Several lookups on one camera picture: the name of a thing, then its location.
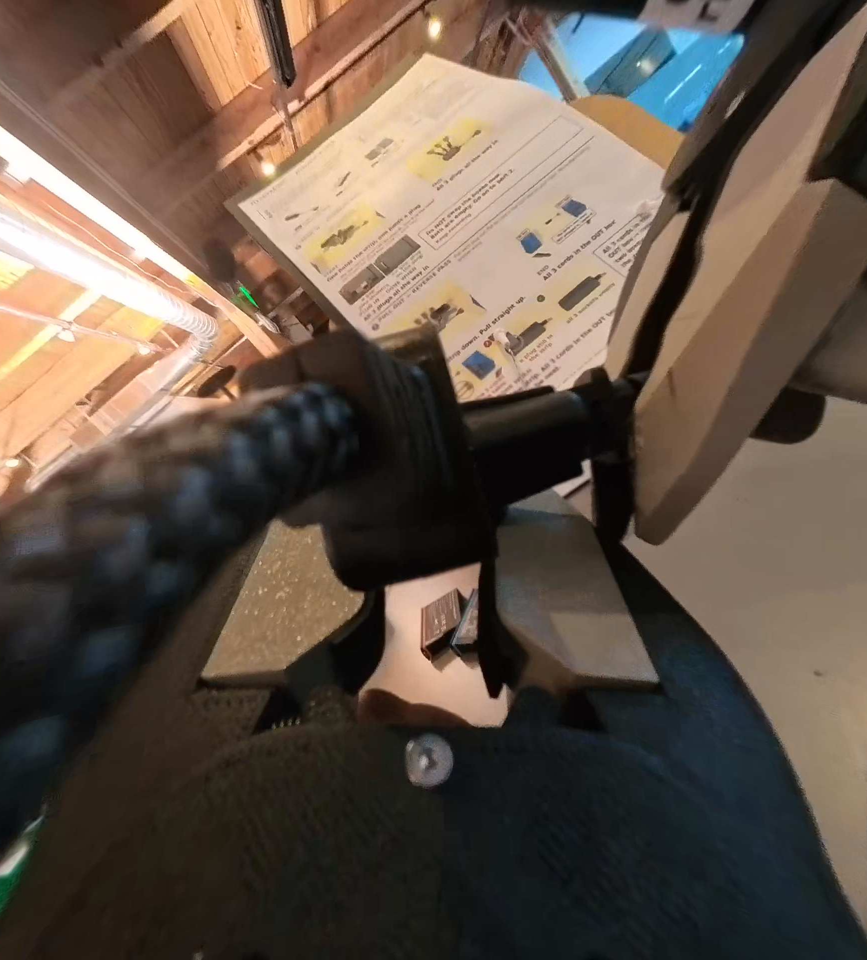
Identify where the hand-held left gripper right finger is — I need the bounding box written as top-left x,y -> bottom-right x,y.
477,510 -> 661,700

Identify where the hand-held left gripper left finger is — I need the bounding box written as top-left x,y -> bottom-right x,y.
203,517 -> 386,695

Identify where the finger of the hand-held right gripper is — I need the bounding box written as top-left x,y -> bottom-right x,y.
607,0 -> 867,380
594,178 -> 867,560

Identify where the braided black strip cable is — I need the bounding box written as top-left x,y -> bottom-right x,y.
0,381 -> 363,912

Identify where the ceiling light strip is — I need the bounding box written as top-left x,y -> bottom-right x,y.
0,168 -> 213,331

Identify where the blue-edged black battery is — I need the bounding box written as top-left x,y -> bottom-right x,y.
450,591 -> 481,660

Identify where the red-edged black battery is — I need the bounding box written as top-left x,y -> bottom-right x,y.
418,588 -> 466,663

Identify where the instruction sheet on wooden stand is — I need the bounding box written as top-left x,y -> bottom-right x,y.
225,51 -> 688,402

